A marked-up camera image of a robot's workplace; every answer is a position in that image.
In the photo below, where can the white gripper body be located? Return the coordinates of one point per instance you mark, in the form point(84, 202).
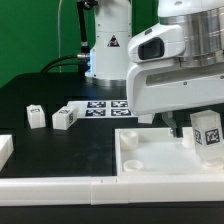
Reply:
point(156, 82)

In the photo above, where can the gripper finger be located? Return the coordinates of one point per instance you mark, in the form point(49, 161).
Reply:
point(170, 122)

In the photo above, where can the white square tabletop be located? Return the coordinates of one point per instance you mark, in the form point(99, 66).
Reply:
point(145, 151)

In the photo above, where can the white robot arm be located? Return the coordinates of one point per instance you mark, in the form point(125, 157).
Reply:
point(202, 22)

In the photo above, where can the fiducial marker sheet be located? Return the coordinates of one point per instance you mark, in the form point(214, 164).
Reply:
point(102, 108)

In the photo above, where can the white front obstacle bar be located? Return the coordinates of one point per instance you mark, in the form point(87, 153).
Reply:
point(111, 190)

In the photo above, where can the white left obstacle block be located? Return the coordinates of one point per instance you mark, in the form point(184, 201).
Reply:
point(6, 149)

